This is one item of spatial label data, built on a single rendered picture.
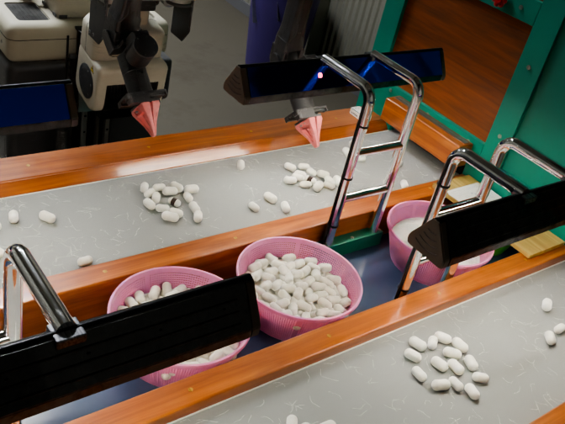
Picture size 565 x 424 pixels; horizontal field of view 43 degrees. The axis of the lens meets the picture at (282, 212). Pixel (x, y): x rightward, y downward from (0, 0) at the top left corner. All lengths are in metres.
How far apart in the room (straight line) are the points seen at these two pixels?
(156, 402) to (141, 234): 0.48
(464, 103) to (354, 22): 2.39
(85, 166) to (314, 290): 0.61
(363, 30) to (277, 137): 2.41
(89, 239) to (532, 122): 1.13
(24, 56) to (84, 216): 0.88
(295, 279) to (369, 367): 0.27
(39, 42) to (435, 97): 1.20
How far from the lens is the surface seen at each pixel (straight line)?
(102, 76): 2.13
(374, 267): 1.74
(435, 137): 2.06
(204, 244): 1.52
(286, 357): 1.31
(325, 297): 1.50
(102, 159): 1.76
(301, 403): 1.28
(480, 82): 2.04
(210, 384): 1.23
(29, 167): 1.71
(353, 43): 4.41
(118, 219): 1.60
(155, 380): 1.32
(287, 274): 1.52
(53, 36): 2.37
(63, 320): 0.80
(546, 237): 1.92
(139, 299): 1.40
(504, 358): 1.54
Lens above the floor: 1.67
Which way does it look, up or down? 33 degrees down
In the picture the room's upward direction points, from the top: 14 degrees clockwise
